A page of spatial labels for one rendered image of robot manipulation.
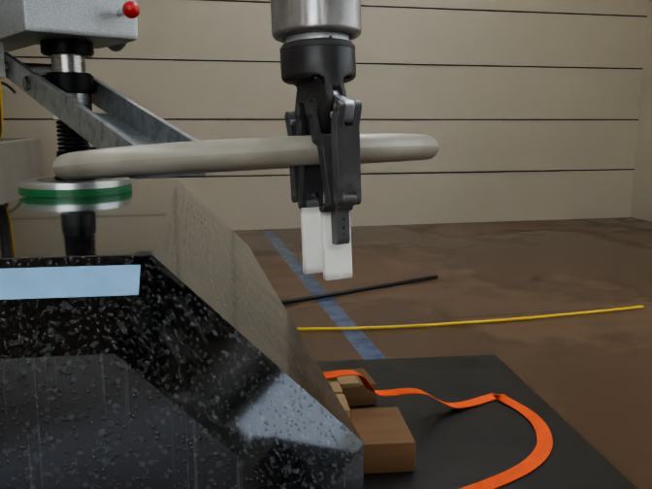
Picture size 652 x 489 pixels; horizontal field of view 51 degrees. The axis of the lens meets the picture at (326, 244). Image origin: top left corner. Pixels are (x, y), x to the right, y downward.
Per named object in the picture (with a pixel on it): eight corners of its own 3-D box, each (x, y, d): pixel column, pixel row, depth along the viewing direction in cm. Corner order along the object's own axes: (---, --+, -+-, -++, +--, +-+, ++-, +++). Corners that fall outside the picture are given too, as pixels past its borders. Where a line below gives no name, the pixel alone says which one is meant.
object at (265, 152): (3, 183, 93) (1, 161, 93) (288, 168, 124) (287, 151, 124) (169, 172, 55) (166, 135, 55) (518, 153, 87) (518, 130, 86)
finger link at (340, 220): (342, 191, 67) (357, 192, 64) (344, 243, 67) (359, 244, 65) (329, 192, 66) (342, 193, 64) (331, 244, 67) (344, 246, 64)
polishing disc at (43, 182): (24, 191, 126) (24, 185, 125) (16, 182, 144) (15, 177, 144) (140, 186, 136) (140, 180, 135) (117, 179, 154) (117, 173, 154)
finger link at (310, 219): (302, 208, 71) (299, 208, 71) (306, 274, 71) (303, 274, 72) (328, 206, 72) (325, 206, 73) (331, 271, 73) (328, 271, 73)
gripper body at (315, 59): (371, 35, 65) (374, 132, 66) (332, 49, 73) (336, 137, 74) (299, 31, 62) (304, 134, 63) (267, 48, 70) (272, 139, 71)
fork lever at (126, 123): (-16, 74, 148) (-16, 50, 146) (73, 78, 160) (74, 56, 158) (114, 180, 101) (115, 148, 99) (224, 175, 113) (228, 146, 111)
